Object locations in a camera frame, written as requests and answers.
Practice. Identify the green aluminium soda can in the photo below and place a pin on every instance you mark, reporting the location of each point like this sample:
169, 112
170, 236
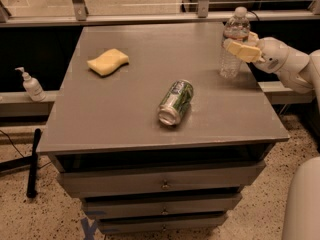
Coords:
175, 103

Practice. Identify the black stand leg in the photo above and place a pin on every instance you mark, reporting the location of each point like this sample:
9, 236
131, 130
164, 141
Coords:
30, 161

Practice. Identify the bottom grey drawer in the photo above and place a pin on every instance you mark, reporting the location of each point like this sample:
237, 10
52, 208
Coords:
161, 222

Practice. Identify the white pump dispenser bottle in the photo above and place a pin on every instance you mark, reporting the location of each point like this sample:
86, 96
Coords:
32, 86

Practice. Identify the middle grey drawer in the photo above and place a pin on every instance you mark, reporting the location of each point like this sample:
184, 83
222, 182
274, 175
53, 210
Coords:
161, 206

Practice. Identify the yellow sponge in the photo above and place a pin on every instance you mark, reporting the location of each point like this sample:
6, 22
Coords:
108, 62

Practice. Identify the top grey drawer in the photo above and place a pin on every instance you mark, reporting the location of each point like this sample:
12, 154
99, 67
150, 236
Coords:
159, 180

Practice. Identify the grey drawer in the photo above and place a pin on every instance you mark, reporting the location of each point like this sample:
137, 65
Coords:
159, 180
161, 206
161, 222

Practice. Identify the grey drawer cabinet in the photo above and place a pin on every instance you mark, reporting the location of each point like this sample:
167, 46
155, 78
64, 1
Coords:
111, 123

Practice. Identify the clear plastic water bottle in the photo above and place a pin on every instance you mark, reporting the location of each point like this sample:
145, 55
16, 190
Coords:
237, 28

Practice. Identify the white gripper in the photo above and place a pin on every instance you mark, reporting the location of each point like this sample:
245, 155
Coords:
274, 55

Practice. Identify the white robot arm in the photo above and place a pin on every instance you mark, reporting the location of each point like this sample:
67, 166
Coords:
301, 73

